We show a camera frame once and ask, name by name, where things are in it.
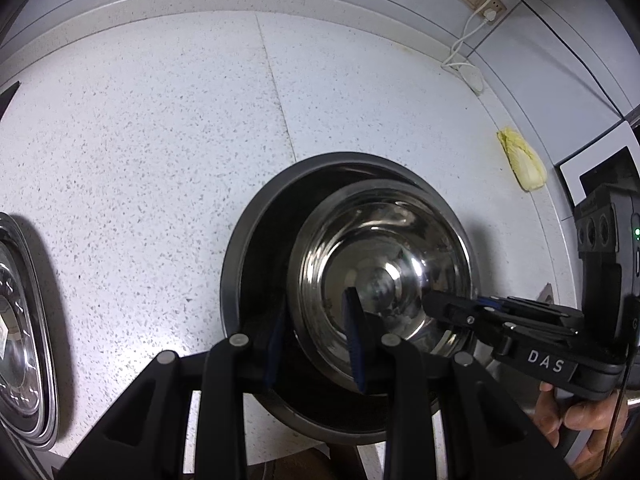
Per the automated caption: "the large steel plate with label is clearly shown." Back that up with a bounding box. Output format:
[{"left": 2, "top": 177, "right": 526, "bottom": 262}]
[{"left": 0, "top": 212, "right": 60, "bottom": 452}]

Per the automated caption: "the person's right hand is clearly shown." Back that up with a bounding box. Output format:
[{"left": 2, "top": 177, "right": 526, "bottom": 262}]
[{"left": 532, "top": 379, "right": 632, "bottom": 479}]

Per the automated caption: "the white power cable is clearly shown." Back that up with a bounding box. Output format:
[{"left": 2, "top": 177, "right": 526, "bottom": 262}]
[{"left": 442, "top": 9, "right": 501, "bottom": 94}]

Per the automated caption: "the black power cable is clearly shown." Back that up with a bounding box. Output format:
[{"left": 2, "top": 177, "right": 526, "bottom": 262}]
[{"left": 502, "top": 0, "right": 640, "bottom": 117}]

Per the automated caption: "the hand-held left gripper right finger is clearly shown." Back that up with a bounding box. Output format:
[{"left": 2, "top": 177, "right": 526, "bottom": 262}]
[{"left": 341, "top": 286, "right": 576, "bottom": 480}]

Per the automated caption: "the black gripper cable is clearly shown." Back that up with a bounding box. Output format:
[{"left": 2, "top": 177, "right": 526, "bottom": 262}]
[{"left": 601, "top": 347, "right": 631, "bottom": 467}]

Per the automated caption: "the napa cabbage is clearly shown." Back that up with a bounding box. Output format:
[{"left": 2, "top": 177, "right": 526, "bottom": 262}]
[{"left": 496, "top": 128, "right": 549, "bottom": 192}]

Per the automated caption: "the black glass gas stove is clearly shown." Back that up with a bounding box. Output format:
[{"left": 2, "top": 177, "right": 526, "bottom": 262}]
[{"left": 0, "top": 81, "right": 22, "bottom": 120}]

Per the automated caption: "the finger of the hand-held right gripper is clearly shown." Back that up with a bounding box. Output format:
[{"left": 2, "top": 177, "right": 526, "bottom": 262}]
[
  {"left": 422, "top": 290, "right": 516, "bottom": 358},
  {"left": 475, "top": 296, "right": 587, "bottom": 333}
]

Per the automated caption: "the white and black appliance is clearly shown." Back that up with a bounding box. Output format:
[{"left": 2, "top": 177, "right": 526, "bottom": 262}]
[{"left": 554, "top": 119, "right": 640, "bottom": 223}]

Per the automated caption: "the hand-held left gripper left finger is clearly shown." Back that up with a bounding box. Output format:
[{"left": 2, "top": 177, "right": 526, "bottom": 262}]
[{"left": 57, "top": 305, "right": 288, "bottom": 480}]

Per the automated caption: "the small steel bowl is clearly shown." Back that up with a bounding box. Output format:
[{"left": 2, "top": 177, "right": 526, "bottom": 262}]
[{"left": 287, "top": 182, "right": 474, "bottom": 387}]

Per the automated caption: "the dark grey pot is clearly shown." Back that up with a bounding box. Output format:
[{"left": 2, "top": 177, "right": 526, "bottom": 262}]
[{"left": 219, "top": 154, "right": 482, "bottom": 447}]

